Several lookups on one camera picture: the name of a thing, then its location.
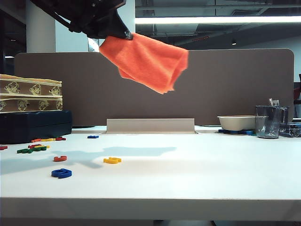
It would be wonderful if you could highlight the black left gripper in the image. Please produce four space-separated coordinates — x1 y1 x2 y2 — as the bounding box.
69 0 134 40

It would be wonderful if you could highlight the orange microfiber cloth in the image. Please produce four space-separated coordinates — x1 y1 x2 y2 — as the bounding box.
98 32 190 95

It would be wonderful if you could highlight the large blue letter magnet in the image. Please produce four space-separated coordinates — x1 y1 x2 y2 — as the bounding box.
51 168 73 179

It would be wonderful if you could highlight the white round column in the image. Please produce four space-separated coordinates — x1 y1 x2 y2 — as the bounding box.
25 0 56 54

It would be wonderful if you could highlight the white ceiling light strip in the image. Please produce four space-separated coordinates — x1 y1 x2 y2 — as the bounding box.
135 16 301 24

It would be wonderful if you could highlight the brown desk divider panel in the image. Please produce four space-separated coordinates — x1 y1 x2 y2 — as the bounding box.
13 48 295 128

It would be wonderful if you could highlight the dark blue hard case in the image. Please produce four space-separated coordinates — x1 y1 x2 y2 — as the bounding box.
0 110 73 145

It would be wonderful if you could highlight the white paper bowl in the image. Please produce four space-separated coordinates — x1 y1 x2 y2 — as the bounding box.
216 115 257 132

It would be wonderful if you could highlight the transparent blue plastic cup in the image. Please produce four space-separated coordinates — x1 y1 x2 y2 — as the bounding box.
255 105 282 139

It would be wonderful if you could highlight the black mesh pen holder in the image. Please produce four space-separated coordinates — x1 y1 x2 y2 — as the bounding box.
279 106 291 125

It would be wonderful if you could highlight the red office chair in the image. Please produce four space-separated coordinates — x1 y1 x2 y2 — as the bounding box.
293 73 301 106

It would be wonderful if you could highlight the clear dotted plastic box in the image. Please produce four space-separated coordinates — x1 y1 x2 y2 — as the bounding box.
279 122 301 138

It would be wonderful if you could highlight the silver wall sign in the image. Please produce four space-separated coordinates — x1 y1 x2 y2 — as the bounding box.
87 37 100 53

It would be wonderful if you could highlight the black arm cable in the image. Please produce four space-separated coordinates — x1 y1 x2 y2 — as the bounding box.
50 10 71 32

